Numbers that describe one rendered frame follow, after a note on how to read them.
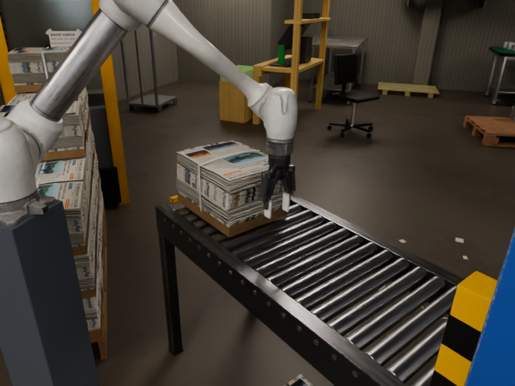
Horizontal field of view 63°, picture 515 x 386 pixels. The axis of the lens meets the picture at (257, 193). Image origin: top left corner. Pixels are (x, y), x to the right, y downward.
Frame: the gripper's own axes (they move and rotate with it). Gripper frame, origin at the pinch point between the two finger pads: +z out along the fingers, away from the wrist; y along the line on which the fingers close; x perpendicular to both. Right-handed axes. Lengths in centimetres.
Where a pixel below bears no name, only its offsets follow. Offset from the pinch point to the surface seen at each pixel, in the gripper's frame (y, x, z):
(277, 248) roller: 3.5, 5.1, 13.2
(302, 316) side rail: 21.4, 35.7, 13.0
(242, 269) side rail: 21.1, 7.8, 13.0
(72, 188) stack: 46, -83, 10
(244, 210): 6.1, -10.7, 4.1
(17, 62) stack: 39, -184, -30
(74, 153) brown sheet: 34, -118, 7
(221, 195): 13.5, -15.1, -2.6
